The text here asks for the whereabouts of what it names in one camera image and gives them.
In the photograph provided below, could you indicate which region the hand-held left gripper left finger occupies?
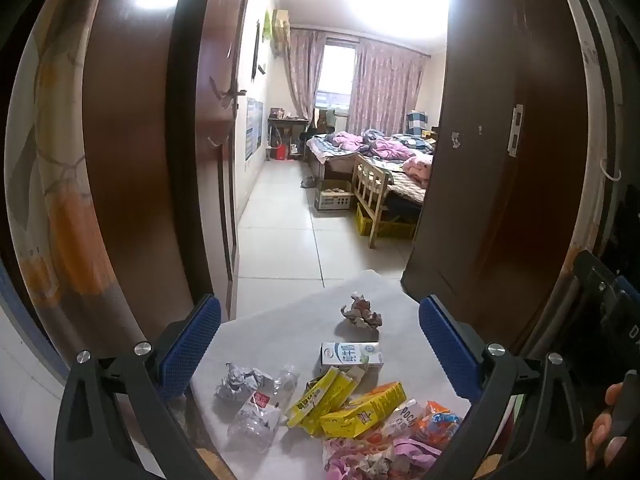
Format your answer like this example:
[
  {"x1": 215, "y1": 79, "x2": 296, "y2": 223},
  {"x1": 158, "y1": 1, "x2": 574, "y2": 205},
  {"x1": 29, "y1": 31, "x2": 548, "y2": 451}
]
[{"x1": 54, "y1": 294, "x2": 222, "y2": 480}]

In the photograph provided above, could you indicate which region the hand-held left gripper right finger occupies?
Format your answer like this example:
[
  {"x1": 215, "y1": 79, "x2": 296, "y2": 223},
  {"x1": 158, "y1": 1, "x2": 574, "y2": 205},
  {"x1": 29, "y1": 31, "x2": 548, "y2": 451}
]
[{"x1": 418, "y1": 295, "x2": 586, "y2": 480}]

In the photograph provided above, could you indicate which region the brown paper ball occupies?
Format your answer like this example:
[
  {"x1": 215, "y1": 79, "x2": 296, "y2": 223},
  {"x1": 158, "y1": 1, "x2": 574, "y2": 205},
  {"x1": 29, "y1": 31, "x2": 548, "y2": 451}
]
[{"x1": 340, "y1": 292, "x2": 383, "y2": 331}]

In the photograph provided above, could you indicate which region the white milk carton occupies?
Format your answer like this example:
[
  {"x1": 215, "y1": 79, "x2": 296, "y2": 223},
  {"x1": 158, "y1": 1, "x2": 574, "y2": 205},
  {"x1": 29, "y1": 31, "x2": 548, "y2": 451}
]
[{"x1": 320, "y1": 341, "x2": 385, "y2": 375}]

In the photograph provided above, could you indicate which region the pink snack bag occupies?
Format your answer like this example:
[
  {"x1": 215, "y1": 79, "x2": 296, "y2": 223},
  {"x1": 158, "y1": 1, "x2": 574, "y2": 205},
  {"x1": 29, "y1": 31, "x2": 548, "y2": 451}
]
[{"x1": 322, "y1": 437, "x2": 443, "y2": 480}]

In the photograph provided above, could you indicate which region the person's right hand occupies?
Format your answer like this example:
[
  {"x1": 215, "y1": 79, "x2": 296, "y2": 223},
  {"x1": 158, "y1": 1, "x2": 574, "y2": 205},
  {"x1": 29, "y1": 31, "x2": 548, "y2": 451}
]
[{"x1": 585, "y1": 381, "x2": 627, "y2": 468}]

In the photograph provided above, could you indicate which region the crumpled silver foil ball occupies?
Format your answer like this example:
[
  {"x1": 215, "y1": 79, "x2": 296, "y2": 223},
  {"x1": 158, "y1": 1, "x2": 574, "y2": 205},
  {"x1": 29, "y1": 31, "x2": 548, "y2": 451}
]
[{"x1": 215, "y1": 362, "x2": 277, "y2": 403}]

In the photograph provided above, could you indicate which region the orange snack bag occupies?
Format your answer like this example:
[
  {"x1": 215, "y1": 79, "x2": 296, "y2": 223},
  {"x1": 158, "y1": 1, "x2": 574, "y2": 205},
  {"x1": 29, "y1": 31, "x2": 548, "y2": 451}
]
[{"x1": 415, "y1": 400, "x2": 463, "y2": 448}]

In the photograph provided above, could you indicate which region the pink white biscuit box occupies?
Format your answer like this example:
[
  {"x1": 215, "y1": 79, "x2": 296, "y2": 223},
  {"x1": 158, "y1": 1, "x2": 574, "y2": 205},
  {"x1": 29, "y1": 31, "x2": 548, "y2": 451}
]
[{"x1": 372, "y1": 399, "x2": 426, "y2": 441}]

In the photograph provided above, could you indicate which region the crushed clear plastic bottle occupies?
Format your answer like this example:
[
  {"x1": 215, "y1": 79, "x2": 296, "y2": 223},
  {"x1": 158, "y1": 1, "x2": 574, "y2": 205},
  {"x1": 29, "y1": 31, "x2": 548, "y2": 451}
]
[{"x1": 227, "y1": 366, "x2": 301, "y2": 453}]

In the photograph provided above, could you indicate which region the yellow orange cardboard box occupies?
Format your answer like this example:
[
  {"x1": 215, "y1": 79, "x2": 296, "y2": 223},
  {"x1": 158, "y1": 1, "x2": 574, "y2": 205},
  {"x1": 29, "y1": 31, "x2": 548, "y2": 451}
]
[{"x1": 320, "y1": 381, "x2": 408, "y2": 440}]

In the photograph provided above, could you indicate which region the yellow plastic crate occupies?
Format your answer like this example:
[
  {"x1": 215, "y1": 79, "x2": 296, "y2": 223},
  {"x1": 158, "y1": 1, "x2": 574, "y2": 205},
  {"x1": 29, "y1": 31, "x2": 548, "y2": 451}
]
[{"x1": 356, "y1": 203, "x2": 417, "y2": 239}]

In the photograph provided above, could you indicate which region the opened yellow paper box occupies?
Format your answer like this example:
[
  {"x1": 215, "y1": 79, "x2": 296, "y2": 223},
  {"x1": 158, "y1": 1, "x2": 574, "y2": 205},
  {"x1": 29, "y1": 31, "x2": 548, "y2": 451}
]
[{"x1": 285, "y1": 365, "x2": 367, "y2": 436}]

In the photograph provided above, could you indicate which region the dark brown door with latch plate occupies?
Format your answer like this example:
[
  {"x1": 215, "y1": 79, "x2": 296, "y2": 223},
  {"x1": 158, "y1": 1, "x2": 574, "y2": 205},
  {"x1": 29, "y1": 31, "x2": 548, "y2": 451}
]
[{"x1": 401, "y1": 0, "x2": 587, "y2": 357}]

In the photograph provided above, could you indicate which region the bed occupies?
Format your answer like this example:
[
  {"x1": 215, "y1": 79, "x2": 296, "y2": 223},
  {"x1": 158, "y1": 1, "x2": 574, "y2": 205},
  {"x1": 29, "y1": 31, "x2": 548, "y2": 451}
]
[{"x1": 306, "y1": 130, "x2": 437, "y2": 226}]

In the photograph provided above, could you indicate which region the wooden chair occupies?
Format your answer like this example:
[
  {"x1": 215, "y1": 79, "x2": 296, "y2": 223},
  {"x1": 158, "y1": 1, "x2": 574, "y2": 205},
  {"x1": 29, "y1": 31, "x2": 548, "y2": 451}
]
[{"x1": 351, "y1": 154, "x2": 394, "y2": 250}]

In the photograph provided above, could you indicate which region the pink pillow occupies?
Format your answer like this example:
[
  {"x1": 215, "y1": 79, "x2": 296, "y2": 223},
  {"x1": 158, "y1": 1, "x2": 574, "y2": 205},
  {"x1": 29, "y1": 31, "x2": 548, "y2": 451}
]
[{"x1": 402, "y1": 154, "x2": 434, "y2": 189}]

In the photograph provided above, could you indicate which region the white cardboard box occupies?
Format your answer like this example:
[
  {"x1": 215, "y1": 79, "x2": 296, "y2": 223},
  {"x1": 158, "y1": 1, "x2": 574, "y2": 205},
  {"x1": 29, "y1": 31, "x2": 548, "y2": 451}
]
[{"x1": 314, "y1": 180, "x2": 353, "y2": 212}]

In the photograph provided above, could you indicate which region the metal latch plate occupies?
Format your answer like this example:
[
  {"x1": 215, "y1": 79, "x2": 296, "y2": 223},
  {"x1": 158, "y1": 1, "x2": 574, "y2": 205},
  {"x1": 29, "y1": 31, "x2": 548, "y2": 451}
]
[{"x1": 507, "y1": 104, "x2": 524, "y2": 157}]

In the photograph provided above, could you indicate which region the floral patterned cloth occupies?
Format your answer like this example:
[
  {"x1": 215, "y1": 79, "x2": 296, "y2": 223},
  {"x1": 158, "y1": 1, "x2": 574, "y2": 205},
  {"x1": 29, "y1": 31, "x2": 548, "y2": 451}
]
[{"x1": 4, "y1": 0, "x2": 151, "y2": 366}]

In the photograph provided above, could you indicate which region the purple blanket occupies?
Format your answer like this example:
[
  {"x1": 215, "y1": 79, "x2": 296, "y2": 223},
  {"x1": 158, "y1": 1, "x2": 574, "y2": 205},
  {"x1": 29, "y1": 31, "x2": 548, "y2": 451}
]
[{"x1": 325, "y1": 130, "x2": 417, "y2": 162}]

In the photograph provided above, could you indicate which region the blue plaid pillow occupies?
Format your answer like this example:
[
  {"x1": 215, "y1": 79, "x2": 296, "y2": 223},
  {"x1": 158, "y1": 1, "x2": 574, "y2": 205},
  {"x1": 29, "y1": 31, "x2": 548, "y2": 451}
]
[{"x1": 406, "y1": 110, "x2": 430, "y2": 136}]

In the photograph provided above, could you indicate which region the dark wooden desk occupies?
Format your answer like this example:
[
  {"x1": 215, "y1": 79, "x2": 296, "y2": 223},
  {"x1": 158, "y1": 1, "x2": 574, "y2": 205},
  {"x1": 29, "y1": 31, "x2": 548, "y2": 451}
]
[{"x1": 267, "y1": 115, "x2": 311, "y2": 162}]

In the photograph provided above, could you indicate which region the pink patterned curtain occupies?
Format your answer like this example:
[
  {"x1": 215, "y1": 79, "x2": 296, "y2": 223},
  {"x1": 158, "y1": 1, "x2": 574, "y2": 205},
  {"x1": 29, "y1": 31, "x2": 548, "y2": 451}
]
[
  {"x1": 289, "y1": 29, "x2": 327, "y2": 122},
  {"x1": 347, "y1": 40, "x2": 429, "y2": 136}
]

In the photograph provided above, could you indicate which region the window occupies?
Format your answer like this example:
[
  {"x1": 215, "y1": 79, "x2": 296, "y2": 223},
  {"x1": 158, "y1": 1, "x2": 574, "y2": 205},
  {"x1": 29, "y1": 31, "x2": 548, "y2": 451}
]
[{"x1": 317, "y1": 44, "x2": 358, "y2": 111}]

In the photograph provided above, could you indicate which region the wall poster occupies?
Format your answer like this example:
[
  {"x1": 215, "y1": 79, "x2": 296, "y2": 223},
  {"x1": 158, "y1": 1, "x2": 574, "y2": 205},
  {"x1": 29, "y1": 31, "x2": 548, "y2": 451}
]
[{"x1": 246, "y1": 99, "x2": 264, "y2": 161}]

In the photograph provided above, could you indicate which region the metal door handle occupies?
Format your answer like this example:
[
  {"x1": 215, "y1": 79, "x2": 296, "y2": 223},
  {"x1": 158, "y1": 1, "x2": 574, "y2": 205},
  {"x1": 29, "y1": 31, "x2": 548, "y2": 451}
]
[{"x1": 210, "y1": 77, "x2": 247, "y2": 108}]

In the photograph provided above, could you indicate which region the brown door with handle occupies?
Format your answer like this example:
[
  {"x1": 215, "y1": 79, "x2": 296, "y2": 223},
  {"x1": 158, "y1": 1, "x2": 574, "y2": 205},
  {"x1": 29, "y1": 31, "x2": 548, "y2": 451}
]
[{"x1": 192, "y1": 0, "x2": 261, "y2": 321}]

